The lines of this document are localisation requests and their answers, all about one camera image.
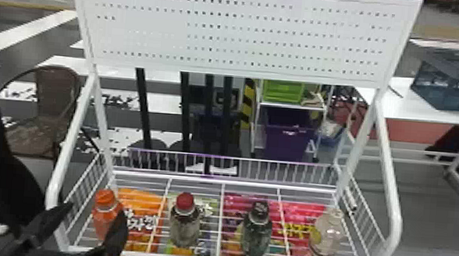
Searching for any dark green bottle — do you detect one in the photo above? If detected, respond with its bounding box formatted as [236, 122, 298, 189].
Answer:
[239, 199, 276, 256]

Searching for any brown chair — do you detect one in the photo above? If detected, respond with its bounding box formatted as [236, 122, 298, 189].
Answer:
[0, 60, 87, 164]

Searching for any red snack packet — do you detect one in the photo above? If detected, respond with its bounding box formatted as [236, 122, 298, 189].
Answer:
[219, 192, 329, 256]

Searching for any black post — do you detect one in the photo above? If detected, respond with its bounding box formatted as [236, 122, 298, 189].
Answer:
[168, 70, 211, 156]
[128, 67, 174, 153]

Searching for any blue crate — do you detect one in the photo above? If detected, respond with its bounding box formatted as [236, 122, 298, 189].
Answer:
[409, 44, 459, 112]

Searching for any striped post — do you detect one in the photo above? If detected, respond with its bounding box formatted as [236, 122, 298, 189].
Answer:
[239, 77, 258, 130]

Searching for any green basket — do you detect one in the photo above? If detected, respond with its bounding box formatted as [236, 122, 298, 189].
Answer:
[261, 79, 307, 105]

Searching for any purple crate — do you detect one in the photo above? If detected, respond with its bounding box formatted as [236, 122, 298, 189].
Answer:
[261, 106, 319, 164]

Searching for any brown bottle red cap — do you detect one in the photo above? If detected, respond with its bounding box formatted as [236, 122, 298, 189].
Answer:
[167, 190, 205, 250]

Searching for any white side table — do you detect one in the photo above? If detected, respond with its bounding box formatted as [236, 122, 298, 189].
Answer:
[343, 71, 459, 223]

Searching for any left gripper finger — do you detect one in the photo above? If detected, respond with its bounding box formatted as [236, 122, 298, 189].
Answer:
[8, 198, 75, 256]
[79, 208, 132, 256]

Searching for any orange bottle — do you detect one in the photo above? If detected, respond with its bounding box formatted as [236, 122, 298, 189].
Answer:
[88, 188, 126, 243]

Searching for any beige bottle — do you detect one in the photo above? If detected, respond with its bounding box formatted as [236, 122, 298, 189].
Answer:
[308, 207, 347, 256]

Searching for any orange snack packet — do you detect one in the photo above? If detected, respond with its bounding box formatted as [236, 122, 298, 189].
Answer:
[112, 187, 166, 256]

